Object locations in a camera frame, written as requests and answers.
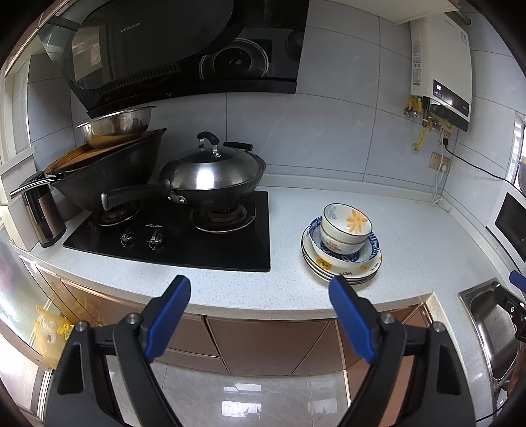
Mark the large black wok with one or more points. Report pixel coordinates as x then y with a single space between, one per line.
102 176

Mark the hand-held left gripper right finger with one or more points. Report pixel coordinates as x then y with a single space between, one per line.
351 318

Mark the white yellow bear plate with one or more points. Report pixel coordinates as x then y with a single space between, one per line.
351 283
343 269

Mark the steel kettle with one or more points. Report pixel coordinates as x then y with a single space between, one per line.
45 221

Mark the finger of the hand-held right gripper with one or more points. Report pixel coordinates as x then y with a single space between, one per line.
507 299
518 279

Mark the white wall water heater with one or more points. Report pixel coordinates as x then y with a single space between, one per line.
441 53

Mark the stainless steel mixing bowl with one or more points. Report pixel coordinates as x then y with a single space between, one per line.
119 123

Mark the wooden board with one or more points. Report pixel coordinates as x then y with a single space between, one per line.
82 155

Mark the small wall socket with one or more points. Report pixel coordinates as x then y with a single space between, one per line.
445 138

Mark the small white flower bowl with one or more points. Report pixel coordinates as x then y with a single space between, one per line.
341 244
347 221

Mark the white mandala pattern plate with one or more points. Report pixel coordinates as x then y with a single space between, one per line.
351 279

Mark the beige wall cabinet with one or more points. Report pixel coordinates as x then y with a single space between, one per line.
415 8

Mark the white microwave oven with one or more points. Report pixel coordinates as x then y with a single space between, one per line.
509 221

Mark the yellow plastic bag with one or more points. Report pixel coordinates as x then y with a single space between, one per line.
49 340

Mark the beige wall socket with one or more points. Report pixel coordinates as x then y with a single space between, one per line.
437 161

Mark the brass pipe fittings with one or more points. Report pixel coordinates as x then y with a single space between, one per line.
427 115

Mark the black glass gas stove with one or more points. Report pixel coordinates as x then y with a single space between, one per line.
230 250

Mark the blue and white patterned bowl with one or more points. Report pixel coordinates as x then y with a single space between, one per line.
365 250

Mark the black range hood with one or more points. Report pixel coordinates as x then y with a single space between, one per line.
164 41

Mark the steel basin with yellow rim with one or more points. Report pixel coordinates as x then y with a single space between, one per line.
522 172

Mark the stainless steel wok lid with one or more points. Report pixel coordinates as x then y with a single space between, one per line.
209 172

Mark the person's right forearm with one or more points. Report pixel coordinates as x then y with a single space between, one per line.
515 377

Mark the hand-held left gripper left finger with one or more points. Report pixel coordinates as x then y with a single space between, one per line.
168 316

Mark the stainless steel sink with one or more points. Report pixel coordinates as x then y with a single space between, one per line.
489 328

